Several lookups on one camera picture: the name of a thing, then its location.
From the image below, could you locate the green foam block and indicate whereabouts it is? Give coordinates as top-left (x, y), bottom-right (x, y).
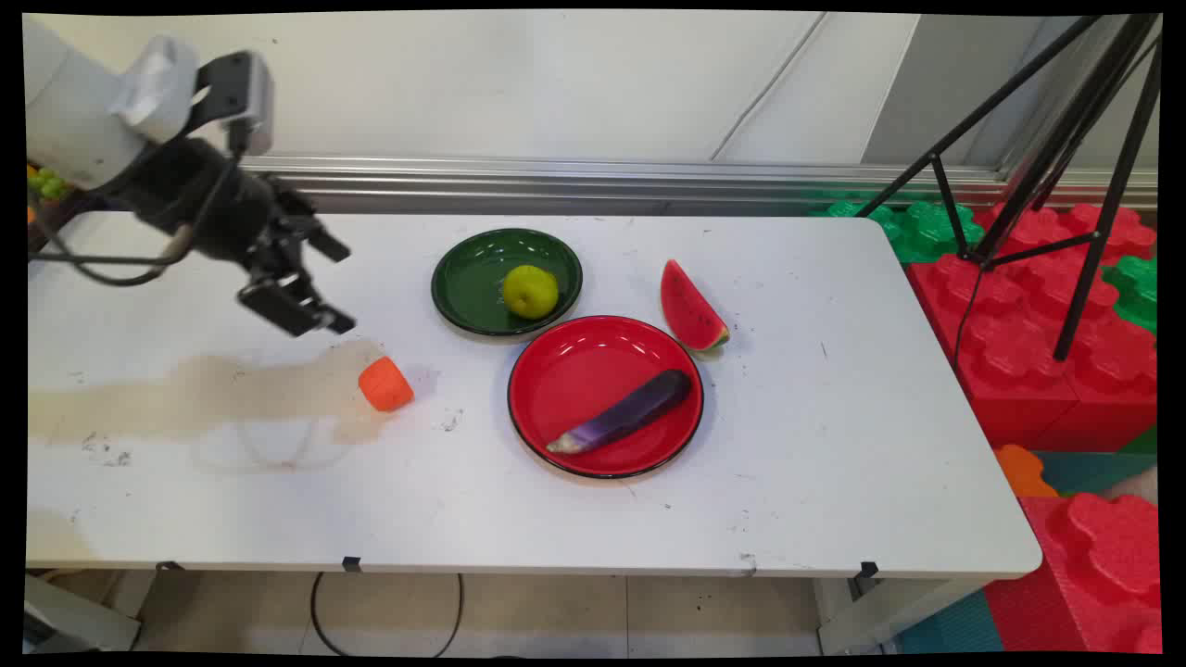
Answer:
top-left (809, 198), bottom-right (985, 266)
top-left (1101, 254), bottom-right (1159, 336)

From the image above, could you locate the orange foam piece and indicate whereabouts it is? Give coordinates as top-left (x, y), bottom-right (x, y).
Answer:
top-left (994, 444), bottom-right (1059, 499)

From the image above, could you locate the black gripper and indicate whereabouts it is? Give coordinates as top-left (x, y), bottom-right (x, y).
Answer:
top-left (122, 137), bottom-right (358, 338)

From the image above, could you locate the aluminium rail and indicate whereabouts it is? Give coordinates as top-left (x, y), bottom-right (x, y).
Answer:
top-left (236, 153), bottom-right (1159, 220)

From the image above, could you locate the orange carrot piece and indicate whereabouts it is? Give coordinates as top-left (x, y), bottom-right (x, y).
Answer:
top-left (358, 356), bottom-right (415, 413)

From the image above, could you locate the black cable loop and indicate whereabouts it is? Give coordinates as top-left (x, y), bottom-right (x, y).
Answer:
top-left (309, 573), bottom-right (464, 658)

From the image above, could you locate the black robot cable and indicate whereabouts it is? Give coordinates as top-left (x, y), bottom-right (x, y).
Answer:
top-left (26, 153), bottom-right (244, 288)

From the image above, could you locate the large red foam block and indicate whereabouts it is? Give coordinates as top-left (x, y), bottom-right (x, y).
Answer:
top-left (906, 202), bottom-right (1159, 452)

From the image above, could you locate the purple eggplant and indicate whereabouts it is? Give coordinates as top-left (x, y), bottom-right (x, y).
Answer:
top-left (546, 369), bottom-right (694, 456)

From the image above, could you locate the yellow green apple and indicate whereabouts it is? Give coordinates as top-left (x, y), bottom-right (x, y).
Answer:
top-left (502, 265), bottom-right (561, 321)

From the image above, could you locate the green plate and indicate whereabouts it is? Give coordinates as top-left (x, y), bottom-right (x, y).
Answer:
top-left (431, 228), bottom-right (584, 337)

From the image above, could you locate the white table leg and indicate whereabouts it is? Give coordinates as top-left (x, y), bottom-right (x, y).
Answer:
top-left (23, 573), bottom-right (142, 653)
top-left (815, 576), bottom-right (985, 655)

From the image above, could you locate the green toy fruit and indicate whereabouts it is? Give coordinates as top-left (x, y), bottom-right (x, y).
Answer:
top-left (27, 164), bottom-right (71, 201)

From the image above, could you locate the red plate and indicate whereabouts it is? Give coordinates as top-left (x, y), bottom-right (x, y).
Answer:
top-left (507, 315), bottom-right (705, 480)

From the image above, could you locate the watermelon slice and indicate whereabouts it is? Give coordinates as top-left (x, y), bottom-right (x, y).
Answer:
top-left (660, 258), bottom-right (731, 353)

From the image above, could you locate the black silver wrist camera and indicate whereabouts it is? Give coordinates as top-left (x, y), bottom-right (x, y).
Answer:
top-left (189, 51), bottom-right (276, 157)

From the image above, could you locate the black tripod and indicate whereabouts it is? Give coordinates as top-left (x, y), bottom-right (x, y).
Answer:
top-left (856, 14), bottom-right (1164, 362)

